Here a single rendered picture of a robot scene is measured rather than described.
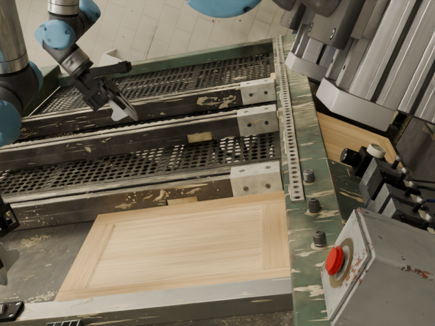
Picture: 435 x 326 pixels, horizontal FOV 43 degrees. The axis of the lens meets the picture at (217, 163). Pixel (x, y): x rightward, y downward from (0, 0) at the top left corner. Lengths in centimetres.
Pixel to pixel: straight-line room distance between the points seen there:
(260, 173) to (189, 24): 518
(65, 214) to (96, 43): 521
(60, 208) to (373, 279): 99
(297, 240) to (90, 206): 59
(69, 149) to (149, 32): 469
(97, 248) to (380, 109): 76
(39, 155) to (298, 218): 104
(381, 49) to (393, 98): 7
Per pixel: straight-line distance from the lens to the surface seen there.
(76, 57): 161
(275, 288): 104
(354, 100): 83
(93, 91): 161
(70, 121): 222
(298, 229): 117
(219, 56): 277
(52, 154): 195
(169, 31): 649
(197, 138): 181
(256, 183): 138
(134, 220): 140
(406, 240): 76
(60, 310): 114
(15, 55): 104
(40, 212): 154
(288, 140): 157
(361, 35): 82
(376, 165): 124
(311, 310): 97
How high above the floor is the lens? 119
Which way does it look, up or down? 5 degrees down
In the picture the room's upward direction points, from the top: 70 degrees counter-clockwise
